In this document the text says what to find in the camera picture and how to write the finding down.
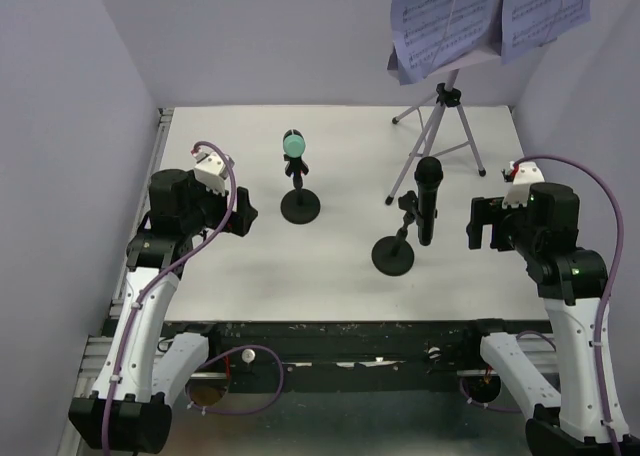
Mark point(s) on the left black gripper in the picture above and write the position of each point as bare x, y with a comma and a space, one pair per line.
244, 211

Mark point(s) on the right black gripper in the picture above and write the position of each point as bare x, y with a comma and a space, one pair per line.
486, 210

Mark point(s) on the black microphone stand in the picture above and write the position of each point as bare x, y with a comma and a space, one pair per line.
299, 206
393, 255

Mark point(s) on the black microphone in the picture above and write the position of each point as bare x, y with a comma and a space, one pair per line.
428, 176

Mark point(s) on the green toy microphone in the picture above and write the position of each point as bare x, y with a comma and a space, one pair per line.
293, 144

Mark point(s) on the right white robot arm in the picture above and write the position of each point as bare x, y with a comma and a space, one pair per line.
575, 418

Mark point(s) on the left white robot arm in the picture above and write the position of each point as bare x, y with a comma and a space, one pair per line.
129, 407

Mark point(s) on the silver tripod music stand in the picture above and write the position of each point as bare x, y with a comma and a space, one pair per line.
431, 111

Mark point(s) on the left sheet music page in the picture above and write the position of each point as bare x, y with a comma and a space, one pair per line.
429, 34

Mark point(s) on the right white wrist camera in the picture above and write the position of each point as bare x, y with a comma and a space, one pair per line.
520, 176

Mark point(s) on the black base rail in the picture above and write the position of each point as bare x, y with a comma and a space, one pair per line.
339, 357

